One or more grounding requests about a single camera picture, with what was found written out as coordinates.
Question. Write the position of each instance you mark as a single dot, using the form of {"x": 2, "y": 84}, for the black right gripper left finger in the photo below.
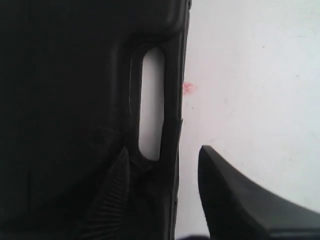
{"x": 104, "y": 217}

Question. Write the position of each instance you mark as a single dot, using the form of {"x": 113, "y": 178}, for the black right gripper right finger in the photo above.
{"x": 236, "y": 208}

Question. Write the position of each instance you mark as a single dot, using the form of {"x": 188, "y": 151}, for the black plastic tool case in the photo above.
{"x": 70, "y": 100}

